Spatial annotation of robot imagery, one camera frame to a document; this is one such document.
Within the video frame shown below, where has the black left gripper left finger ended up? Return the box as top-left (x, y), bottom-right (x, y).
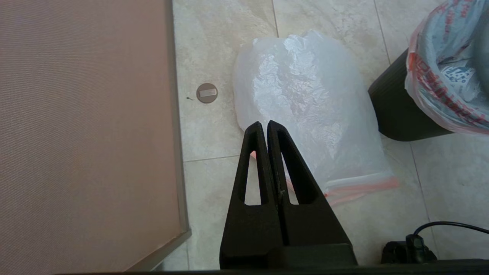
top-left (220, 121), bottom-right (283, 268)

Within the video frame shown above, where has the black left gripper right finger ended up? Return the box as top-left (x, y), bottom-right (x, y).
top-left (267, 120), bottom-right (352, 246)

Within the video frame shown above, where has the white trash bag pink drawstring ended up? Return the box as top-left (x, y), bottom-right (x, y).
top-left (233, 30), bottom-right (400, 207)

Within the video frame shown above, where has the used trash bag red print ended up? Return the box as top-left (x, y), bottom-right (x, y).
top-left (405, 0), bottom-right (489, 136)

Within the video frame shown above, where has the black round trash bin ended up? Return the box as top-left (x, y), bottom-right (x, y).
top-left (368, 48), bottom-right (455, 142)

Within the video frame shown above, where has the round metal floor socket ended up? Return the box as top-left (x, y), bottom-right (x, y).
top-left (196, 83), bottom-right (219, 104)

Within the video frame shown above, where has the white paper cup blue print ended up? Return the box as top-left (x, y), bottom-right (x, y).
top-left (439, 66), bottom-right (474, 89)

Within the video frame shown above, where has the black plug cable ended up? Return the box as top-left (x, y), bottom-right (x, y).
top-left (406, 222), bottom-right (489, 264)

